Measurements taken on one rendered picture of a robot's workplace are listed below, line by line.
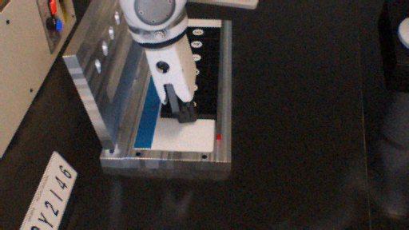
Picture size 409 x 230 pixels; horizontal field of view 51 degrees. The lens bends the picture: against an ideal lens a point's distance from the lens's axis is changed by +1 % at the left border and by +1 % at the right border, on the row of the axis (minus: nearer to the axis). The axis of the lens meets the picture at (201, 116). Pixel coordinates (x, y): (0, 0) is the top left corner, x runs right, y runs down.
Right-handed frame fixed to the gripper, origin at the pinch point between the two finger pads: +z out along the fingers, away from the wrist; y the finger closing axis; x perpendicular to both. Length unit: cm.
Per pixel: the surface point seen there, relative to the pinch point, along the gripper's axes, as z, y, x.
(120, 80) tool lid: -6.5, 2.2, 9.8
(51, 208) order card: -2.1, -19.7, 16.7
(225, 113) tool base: 3.8, 2.6, -6.1
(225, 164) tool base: 4.5, -8.9, -6.1
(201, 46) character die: 1.8, 22.2, -1.1
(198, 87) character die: 1.8, 8.4, -1.3
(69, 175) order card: -1.2, -13.0, 16.5
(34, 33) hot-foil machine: -11.5, 13.8, 27.2
